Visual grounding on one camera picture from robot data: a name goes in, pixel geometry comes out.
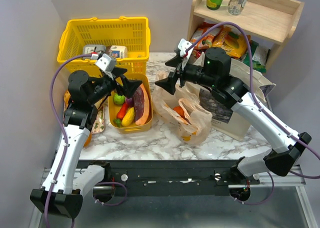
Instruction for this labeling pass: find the purple toy eggplant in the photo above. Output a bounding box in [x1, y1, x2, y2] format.
[125, 97, 134, 108]

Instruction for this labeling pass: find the orange toy pumpkin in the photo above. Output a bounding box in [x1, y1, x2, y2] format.
[173, 106, 185, 119]

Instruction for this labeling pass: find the banana print plastic bag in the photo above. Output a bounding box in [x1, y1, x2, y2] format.
[151, 82, 212, 145]

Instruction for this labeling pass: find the beige canvas tote bag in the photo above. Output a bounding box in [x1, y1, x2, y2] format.
[190, 70, 276, 141]

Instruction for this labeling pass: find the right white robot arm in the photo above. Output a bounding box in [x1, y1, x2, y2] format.
[155, 47, 312, 180]

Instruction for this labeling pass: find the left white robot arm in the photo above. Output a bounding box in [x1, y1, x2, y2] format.
[30, 67, 142, 219]

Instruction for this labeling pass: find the yellow food tray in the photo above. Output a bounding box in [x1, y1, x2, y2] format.
[108, 73, 153, 134]

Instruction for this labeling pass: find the green toy fruit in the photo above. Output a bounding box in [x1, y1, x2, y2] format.
[113, 93, 126, 106]

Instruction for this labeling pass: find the brown milk carton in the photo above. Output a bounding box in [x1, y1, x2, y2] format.
[106, 45, 128, 59]

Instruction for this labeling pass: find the red toy pepper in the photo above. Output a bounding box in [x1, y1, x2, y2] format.
[116, 102, 130, 120]

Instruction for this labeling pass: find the orange snack bag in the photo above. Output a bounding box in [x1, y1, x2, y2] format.
[190, 22, 224, 50]

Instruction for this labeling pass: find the grey wrapped package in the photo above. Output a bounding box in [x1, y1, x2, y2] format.
[82, 44, 107, 55]

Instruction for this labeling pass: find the toy bread loaf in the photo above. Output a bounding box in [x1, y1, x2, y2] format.
[63, 90, 72, 108]

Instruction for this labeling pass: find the yellow plastic shopping basket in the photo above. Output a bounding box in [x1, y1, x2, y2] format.
[56, 16, 151, 76]

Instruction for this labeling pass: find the yellow chips bag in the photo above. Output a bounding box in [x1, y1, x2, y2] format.
[212, 26, 248, 59]

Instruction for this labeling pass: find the braided orange toy bread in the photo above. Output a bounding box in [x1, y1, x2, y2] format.
[83, 133, 92, 148]

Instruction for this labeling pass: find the green snack bag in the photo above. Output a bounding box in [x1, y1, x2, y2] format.
[250, 40, 270, 73]

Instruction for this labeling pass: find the wooden shelf unit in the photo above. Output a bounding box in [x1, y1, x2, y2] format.
[186, 0, 305, 70]

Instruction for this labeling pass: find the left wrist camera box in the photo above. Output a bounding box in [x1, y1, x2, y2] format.
[95, 53, 116, 78]

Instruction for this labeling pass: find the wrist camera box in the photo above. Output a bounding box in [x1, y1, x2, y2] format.
[95, 53, 116, 78]
[175, 38, 194, 70]

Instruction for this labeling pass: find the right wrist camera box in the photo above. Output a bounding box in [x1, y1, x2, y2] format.
[175, 38, 194, 70]

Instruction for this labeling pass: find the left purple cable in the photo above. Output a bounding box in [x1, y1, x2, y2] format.
[43, 53, 98, 228]

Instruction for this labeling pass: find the purple cable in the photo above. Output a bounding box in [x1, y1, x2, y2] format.
[43, 53, 98, 228]
[184, 21, 320, 180]

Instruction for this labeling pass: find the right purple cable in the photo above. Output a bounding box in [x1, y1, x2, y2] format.
[184, 21, 320, 180]

